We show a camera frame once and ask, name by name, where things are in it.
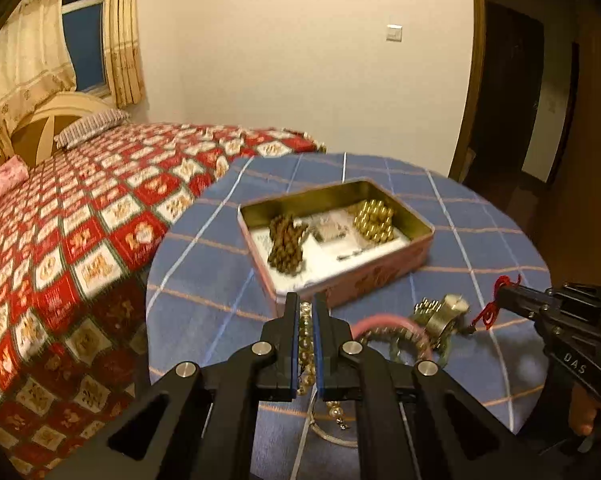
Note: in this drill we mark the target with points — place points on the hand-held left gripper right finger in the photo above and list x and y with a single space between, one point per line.
320 345

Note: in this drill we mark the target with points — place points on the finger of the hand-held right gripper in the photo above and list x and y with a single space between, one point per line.
523 300

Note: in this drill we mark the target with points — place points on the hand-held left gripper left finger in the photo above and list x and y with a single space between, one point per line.
294 345

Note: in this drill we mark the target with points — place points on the pink bangle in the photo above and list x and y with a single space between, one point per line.
380 318

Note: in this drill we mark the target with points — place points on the pink metal tin box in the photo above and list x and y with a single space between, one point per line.
380 280

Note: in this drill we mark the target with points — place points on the green jade bangle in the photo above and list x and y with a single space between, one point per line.
444 350

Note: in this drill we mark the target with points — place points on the silver bangle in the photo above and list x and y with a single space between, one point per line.
330 440

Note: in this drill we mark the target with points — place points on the person's right hand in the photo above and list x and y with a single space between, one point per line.
583 412

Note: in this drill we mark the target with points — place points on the white paper sheet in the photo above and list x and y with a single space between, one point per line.
330 260

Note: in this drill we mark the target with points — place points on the blue checked tablecloth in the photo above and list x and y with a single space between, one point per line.
230 280

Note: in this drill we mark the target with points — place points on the dark wooden door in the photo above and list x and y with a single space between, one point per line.
510 100

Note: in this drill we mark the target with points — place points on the red patterned bed blanket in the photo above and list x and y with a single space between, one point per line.
80 240

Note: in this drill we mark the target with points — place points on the striped pillow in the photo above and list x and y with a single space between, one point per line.
93 125

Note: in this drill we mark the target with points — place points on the pink pillow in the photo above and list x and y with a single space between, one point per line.
3 180

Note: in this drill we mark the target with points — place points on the cream wooden headboard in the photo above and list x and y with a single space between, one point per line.
45 115

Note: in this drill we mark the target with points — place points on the beige patterned curtain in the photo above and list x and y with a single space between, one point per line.
124 35
25 60

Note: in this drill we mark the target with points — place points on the window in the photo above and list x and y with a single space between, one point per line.
86 40

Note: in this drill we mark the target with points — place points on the brown door frame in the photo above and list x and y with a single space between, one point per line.
475 60

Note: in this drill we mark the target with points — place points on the white light switch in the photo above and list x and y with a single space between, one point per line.
393 33

